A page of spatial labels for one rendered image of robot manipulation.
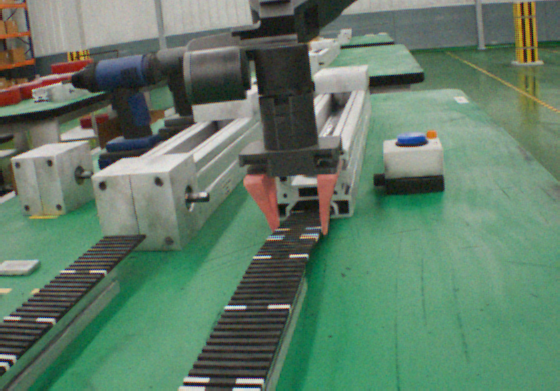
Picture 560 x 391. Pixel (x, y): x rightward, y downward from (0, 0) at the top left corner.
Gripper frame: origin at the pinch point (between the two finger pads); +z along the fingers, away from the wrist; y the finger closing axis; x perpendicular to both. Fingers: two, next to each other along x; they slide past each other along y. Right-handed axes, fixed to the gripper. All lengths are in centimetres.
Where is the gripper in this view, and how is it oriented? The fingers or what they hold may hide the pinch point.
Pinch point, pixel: (300, 227)
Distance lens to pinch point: 65.7
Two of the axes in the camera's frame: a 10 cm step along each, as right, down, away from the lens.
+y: -9.8, 0.6, 2.0
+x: -1.8, 2.6, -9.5
